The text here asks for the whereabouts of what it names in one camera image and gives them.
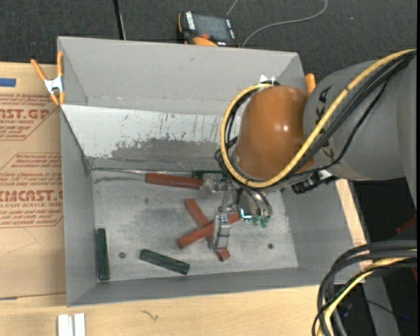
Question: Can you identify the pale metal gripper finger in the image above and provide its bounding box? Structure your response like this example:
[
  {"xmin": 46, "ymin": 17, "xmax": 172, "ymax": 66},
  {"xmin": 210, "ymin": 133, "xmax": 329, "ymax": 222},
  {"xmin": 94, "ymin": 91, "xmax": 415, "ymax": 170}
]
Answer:
[
  {"xmin": 201, "ymin": 175, "xmax": 230, "ymax": 193},
  {"xmin": 209, "ymin": 214, "xmax": 232, "ymax": 252}
]

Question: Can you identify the red-brown flat block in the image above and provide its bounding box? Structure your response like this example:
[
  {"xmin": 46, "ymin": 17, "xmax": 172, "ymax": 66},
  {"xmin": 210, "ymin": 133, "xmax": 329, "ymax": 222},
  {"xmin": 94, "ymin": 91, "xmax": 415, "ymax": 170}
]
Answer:
[
  {"xmin": 144, "ymin": 172, "xmax": 205, "ymax": 190},
  {"xmin": 183, "ymin": 197, "xmax": 232, "ymax": 262},
  {"xmin": 176, "ymin": 211, "xmax": 242, "ymax": 249}
]

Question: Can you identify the dark green flat block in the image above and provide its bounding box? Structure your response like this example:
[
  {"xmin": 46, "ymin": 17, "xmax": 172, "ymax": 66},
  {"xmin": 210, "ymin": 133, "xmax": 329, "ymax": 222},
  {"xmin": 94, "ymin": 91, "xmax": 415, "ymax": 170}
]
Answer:
[
  {"xmin": 138, "ymin": 248, "xmax": 191, "ymax": 276},
  {"xmin": 95, "ymin": 227, "xmax": 111, "ymax": 281}
]

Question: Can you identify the grey metal bin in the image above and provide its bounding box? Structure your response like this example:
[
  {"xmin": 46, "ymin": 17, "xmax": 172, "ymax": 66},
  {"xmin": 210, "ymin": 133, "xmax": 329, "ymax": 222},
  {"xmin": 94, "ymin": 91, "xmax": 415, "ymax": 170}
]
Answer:
[{"xmin": 57, "ymin": 36, "xmax": 364, "ymax": 307}]

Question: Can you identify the brown cardboard board red print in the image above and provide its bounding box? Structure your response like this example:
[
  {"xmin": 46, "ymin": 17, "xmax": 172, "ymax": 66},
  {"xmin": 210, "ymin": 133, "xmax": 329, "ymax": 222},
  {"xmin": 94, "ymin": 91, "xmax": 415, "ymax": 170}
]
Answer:
[{"xmin": 0, "ymin": 60, "xmax": 68, "ymax": 302}]

